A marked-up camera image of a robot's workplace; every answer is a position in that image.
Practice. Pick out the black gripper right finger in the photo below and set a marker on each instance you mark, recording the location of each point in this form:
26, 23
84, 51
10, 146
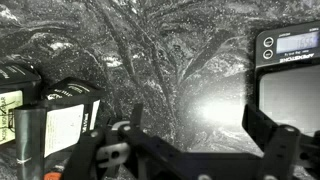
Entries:
280, 155

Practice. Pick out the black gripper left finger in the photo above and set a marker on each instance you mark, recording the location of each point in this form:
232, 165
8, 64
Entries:
82, 162

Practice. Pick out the black coffee bag white label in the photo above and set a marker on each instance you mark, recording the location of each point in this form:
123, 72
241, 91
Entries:
72, 106

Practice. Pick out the black digital kitchen scale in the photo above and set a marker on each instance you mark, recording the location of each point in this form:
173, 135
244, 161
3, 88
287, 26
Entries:
287, 70

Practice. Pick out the black coffee bag yellow label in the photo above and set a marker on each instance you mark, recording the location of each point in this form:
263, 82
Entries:
19, 85

